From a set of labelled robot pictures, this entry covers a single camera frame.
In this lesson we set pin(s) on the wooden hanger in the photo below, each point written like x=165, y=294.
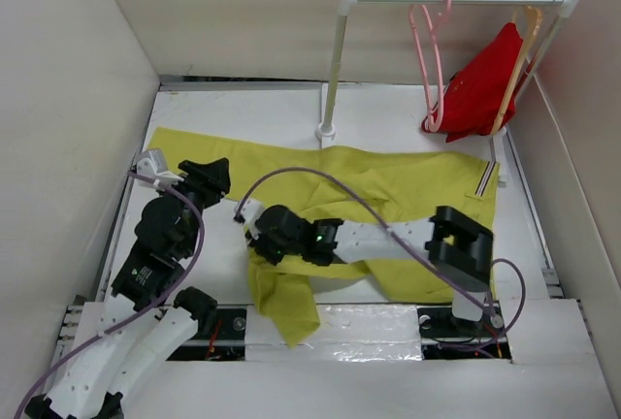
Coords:
x=533, y=18

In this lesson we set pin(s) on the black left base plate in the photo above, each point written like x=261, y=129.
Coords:
x=225, y=342

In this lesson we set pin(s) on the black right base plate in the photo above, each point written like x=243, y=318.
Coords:
x=446, y=337

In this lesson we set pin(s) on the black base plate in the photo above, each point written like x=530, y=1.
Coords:
x=446, y=337
x=225, y=342

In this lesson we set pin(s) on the white clothes rack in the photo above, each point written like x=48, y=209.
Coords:
x=555, y=13

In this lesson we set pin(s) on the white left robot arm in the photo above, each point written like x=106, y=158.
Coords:
x=147, y=316

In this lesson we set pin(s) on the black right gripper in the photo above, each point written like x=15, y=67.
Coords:
x=276, y=256

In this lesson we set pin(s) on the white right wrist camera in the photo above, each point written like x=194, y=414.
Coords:
x=247, y=213

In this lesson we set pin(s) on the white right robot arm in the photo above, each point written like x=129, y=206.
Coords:
x=456, y=247

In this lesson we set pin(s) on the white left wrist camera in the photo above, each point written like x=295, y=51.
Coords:
x=151, y=170

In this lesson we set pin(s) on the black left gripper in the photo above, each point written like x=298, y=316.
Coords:
x=212, y=178

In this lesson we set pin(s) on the aluminium frame rail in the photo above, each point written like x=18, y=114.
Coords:
x=64, y=342

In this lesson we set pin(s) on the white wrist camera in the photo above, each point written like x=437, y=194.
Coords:
x=151, y=170
x=247, y=213

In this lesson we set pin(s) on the yellow-green trousers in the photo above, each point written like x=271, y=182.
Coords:
x=400, y=187

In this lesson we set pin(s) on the red shorts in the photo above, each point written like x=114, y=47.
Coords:
x=474, y=96

